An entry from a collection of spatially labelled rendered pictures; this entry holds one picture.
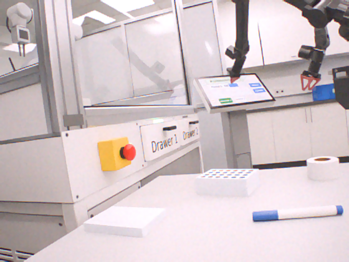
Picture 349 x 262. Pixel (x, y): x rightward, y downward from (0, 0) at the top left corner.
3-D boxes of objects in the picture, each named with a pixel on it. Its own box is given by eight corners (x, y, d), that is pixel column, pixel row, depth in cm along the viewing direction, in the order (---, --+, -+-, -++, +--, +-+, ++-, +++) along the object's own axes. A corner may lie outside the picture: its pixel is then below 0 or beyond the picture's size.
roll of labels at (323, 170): (313, 181, 54) (312, 164, 54) (303, 174, 61) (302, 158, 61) (345, 178, 53) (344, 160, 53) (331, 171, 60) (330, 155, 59)
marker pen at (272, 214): (339, 212, 37) (339, 202, 37) (344, 216, 36) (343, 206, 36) (252, 219, 41) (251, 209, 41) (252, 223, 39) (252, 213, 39)
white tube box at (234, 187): (260, 184, 59) (258, 168, 58) (248, 196, 52) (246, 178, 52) (213, 183, 66) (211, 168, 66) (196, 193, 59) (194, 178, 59)
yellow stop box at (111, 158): (134, 164, 64) (130, 135, 64) (119, 171, 58) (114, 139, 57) (117, 165, 66) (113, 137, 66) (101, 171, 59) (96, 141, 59)
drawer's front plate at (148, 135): (180, 146, 107) (176, 120, 106) (149, 161, 80) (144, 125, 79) (176, 146, 107) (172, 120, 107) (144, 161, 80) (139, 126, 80)
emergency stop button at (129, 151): (138, 158, 62) (136, 141, 62) (130, 161, 58) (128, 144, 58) (128, 159, 63) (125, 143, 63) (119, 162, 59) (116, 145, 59)
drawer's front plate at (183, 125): (199, 137, 136) (197, 116, 135) (182, 145, 109) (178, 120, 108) (196, 137, 137) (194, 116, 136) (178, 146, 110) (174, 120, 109)
